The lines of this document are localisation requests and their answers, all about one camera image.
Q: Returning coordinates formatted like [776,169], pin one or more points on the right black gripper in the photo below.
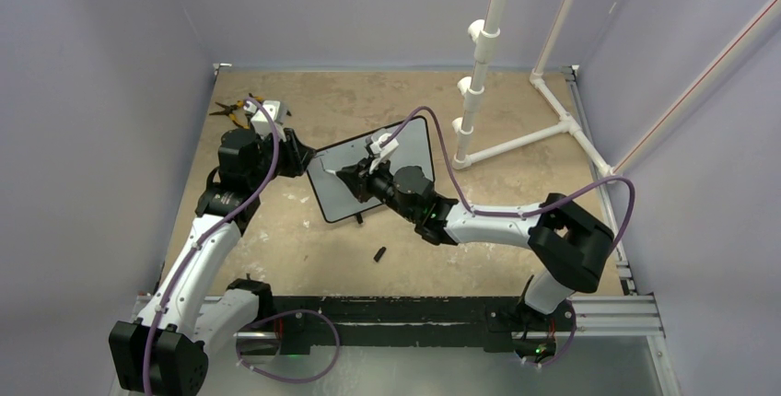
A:
[358,182]

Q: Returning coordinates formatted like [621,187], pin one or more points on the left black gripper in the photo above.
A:
[297,155]

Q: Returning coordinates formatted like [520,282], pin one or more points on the black framed whiteboard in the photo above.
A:
[335,198]

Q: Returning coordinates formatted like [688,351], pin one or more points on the black marker cap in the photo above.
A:
[379,254]

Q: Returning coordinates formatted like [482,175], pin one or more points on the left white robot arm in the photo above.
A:
[166,349]

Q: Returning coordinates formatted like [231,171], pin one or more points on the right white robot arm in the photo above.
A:
[572,244]

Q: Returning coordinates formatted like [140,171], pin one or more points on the yellow black pliers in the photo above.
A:
[232,110]

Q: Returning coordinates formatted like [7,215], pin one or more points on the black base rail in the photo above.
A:
[492,324]

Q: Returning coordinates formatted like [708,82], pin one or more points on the aluminium extrusion frame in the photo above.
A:
[630,314]

